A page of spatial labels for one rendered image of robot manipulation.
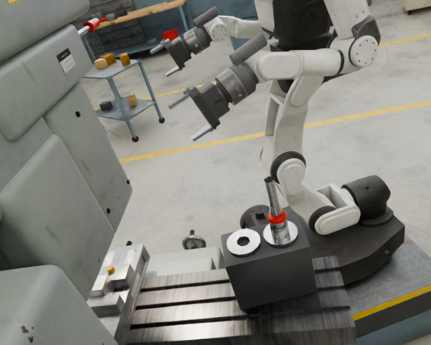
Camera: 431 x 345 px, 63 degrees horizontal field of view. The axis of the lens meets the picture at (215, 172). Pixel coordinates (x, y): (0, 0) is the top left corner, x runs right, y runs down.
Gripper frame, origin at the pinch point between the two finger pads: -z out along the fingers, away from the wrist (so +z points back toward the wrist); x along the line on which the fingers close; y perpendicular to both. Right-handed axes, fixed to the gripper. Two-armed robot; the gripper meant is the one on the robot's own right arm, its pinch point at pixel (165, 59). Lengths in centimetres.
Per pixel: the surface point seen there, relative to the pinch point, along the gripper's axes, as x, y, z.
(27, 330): 26, 116, -9
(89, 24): 33, 47, -3
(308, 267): -36, 85, 13
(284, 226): -23, 79, 13
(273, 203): -16, 78, 13
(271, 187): -11, 77, 15
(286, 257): -29, 84, 10
